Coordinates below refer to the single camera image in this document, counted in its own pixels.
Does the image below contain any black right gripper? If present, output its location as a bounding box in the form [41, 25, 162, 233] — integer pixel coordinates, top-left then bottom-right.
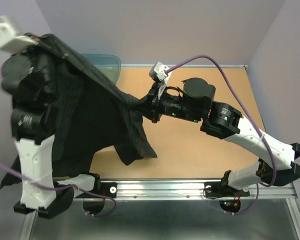
[130, 83, 202, 124]

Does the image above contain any black pinstriped long sleeve shirt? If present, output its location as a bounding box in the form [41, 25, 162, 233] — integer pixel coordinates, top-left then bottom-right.
[0, 33, 158, 190]

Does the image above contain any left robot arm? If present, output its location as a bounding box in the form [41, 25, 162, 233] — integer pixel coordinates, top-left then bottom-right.
[0, 33, 101, 219]

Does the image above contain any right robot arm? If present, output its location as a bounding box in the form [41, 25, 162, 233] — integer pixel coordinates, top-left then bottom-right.
[134, 77, 300, 196]

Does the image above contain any blue transparent plastic bin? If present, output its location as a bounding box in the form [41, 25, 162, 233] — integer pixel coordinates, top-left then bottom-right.
[82, 53, 122, 85]

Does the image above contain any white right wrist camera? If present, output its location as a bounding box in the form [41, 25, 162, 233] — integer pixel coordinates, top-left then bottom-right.
[149, 61, 171, 83]

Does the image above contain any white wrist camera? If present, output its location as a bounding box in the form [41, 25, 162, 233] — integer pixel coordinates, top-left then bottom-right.
[0, 15, 38, 55]
[149, 61, 171, 83]

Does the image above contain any aluminium front rail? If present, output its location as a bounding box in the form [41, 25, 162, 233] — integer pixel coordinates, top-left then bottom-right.
[72, 177, 298, 201]

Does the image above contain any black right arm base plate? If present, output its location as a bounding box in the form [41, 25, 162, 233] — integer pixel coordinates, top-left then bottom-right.
[204, 181, 250, 199]

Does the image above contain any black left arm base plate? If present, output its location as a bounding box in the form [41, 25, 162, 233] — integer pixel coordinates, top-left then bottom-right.
[90, 179, 118, 198]

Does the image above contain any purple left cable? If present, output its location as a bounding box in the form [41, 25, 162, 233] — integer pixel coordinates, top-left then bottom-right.
[0, 156, 118, 218]

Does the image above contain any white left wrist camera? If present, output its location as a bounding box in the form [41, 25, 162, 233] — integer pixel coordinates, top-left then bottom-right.
[0, 15, 38, 55]

